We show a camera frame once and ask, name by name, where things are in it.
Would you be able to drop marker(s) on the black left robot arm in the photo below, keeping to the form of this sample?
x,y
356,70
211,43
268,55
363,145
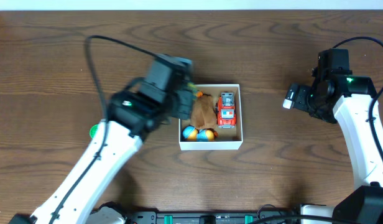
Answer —
x,y
133,113

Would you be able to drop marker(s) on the yellow ball blue letters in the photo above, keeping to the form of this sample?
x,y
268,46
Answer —
x,y
192,87

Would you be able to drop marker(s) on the white cardboard box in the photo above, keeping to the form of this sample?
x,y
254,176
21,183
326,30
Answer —
x,y
229,138

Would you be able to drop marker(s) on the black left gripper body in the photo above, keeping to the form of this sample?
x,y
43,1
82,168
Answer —
x,y
185,104

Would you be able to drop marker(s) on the brown plush bear toy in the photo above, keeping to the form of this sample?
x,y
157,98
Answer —
x,y
203,115

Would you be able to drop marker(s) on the red toy car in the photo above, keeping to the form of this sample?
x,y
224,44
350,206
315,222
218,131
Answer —
x,y
226,110

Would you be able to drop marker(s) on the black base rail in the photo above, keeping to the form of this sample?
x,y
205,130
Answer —
x,y
114,213

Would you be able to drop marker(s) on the green ribbed ball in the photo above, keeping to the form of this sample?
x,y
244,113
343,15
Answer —
x,y
93,131

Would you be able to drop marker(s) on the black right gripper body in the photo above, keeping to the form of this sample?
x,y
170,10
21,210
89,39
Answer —
x,y
309,100

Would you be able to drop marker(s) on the orange blue duck toy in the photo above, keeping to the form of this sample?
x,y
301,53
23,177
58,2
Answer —
x,y
190,133

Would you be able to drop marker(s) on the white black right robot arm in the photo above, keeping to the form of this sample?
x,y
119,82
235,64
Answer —
x,y
358,116

